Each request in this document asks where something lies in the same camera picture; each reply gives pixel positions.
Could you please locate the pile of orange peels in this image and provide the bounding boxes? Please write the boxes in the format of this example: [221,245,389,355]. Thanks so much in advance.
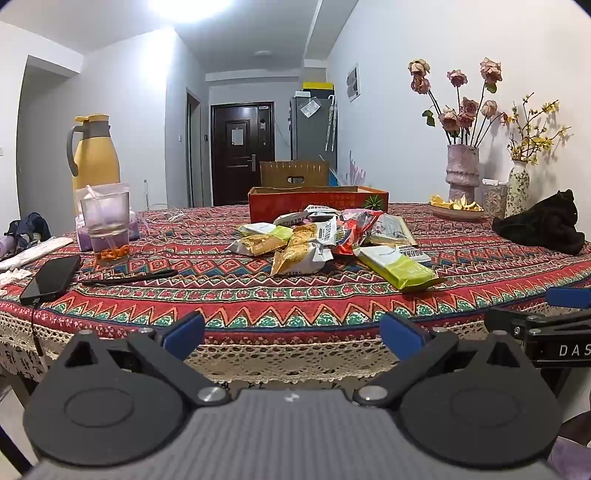
[429,194,484,213]

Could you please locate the yellow flower branches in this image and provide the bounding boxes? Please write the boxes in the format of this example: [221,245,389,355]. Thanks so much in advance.
[507,95,571,166]

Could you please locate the black phone cable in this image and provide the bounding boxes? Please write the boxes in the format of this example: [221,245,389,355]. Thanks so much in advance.
[28,301,45,359]

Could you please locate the white cable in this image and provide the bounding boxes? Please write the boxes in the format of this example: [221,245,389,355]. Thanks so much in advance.
[137,207,186,228]

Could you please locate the yellow thermos jug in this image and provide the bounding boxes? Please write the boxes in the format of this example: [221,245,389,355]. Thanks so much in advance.
[66,114,122,215]

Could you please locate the dark entrance door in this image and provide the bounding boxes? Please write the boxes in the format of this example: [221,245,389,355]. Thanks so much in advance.
[211,102,275,207]

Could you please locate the brown cardboard box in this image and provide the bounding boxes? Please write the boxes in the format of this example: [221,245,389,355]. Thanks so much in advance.
[260,161,330,188]

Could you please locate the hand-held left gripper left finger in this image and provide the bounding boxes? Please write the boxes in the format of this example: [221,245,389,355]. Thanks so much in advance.
[62,311,232,407]

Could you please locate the black cloth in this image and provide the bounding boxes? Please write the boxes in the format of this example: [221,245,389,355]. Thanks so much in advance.
[492,189,586,256]

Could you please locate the clear plastic cup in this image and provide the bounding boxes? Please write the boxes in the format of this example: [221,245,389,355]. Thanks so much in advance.
[81,191,131,265]

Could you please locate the silver snack packet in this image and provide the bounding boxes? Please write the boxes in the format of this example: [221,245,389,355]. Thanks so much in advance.
[274,204,339,226]

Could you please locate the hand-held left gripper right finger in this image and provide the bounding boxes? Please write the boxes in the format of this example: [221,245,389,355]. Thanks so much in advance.
[353,311,532,407]

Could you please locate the clear storage jar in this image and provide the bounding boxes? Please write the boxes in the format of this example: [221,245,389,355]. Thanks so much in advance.
[481,179,509,217]

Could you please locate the white hanging umbrella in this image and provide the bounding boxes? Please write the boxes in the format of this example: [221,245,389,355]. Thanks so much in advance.
[324,96,337,152]

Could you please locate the long green white snack packet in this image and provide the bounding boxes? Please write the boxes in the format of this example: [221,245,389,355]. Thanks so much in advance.
[353,244,448,291]

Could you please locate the purple tissue pack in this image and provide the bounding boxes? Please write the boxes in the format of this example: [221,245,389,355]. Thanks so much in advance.
[75,183,141,252]

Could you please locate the golden snack packet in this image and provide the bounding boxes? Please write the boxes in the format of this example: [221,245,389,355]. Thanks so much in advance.
[270,240,334,277]
[226,233,291,257]
[285,224,324,246]

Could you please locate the grey refrigerator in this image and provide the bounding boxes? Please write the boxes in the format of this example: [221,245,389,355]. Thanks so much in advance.
[290,90,338,163]

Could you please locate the red snack bag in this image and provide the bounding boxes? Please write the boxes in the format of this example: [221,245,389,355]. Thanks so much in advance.
[332,211,384,257]

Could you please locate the white cloth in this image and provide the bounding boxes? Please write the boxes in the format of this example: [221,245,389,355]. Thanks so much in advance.
[0,236,75,288]

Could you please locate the white wall panel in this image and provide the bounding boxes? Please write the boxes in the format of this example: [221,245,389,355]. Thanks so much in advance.
[346,64,361,103]

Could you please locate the pink ceramic vase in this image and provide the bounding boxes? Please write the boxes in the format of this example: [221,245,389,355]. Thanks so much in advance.
[445,144,482,204]

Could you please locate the red cardboard box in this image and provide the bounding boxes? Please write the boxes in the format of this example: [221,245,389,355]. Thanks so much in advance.
[248,185,389,223]

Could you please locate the ceramic plate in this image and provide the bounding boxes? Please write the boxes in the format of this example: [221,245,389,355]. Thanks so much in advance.
[428,203,485,221]

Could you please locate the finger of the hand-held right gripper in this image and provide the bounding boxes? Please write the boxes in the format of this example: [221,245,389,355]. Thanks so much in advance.
[485,308,533,343]
[545,287,591,307]

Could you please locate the floral print vase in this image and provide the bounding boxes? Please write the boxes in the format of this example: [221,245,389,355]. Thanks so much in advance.
[505,161,531,219]

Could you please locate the dried rose bouquet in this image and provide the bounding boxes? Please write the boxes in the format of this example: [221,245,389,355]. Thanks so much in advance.
[407,58,509,149]

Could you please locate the black smartphone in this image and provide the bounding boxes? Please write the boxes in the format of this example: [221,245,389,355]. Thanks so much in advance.
[19,255,82,305]

